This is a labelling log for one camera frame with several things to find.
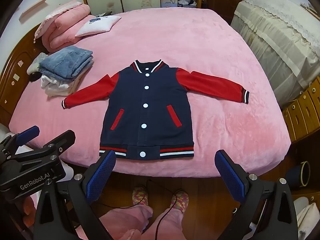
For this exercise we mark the knitted slipper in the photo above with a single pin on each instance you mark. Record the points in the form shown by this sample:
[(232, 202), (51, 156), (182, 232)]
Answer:
[(180, 201), (140, 196)]

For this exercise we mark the folded white clothes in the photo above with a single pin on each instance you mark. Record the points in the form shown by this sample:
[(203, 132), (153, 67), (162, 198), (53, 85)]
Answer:
[(56, 86)]

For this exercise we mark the person's legs in pink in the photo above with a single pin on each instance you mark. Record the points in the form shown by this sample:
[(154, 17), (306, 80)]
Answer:
[(157, 227)]

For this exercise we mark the wooden wall strip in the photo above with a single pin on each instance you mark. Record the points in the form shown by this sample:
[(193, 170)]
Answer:
[(32, 10)]

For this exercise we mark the white printed pillow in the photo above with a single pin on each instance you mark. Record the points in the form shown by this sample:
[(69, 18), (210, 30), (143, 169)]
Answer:
[(96, 25)]

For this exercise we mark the wooden drawer cabinet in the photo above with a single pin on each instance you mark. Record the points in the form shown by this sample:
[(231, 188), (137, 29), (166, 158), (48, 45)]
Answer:
[(302, 110)]

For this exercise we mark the grey cloth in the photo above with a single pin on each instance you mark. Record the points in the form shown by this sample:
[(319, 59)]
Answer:
[(37, 61)]

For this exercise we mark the person's left forearm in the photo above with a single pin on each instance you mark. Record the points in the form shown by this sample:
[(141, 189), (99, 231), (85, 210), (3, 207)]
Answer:
[(27, 210)]

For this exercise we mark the wooden headboard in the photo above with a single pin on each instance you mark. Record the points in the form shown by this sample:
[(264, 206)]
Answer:
[(15, 62)]

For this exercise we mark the folded pink quilt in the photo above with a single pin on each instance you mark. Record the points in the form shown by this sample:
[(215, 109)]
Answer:
[(65, 22)]

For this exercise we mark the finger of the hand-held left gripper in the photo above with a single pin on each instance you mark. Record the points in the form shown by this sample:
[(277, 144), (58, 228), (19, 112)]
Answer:
[(28, 133), (60, 142)]

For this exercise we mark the pink bed blanket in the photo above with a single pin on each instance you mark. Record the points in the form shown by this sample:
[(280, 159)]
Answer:
[(200, 42)]

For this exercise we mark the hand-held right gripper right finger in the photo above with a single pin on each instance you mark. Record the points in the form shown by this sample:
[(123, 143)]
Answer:
[(230, 177)]

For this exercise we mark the cream lace furniture cover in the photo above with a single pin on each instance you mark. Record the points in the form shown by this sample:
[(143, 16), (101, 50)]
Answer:
[(275, 35)]

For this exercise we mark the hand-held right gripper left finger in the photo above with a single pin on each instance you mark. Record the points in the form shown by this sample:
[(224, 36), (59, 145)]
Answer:
[(101, 175)]

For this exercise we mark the person's right leg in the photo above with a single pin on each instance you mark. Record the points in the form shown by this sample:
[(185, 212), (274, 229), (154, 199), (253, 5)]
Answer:
[(170, 226)]

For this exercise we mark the folded blue jeans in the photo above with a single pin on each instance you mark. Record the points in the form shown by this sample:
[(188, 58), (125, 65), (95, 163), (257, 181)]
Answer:
[(67, 61)]

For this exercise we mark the dark round bin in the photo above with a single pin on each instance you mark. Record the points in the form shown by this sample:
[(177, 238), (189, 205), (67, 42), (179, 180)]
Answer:
[(295, 175)]

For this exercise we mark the person's left leg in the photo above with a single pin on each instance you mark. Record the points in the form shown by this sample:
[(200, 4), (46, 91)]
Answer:
[(125, 222)]

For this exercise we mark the person's leg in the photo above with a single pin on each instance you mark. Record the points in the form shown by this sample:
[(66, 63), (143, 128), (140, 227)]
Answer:
[(125, 222), (170, 226)]

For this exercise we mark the navy and red varsity jacket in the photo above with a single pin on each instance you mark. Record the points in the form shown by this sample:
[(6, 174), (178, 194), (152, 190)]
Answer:
[(150, 120)]

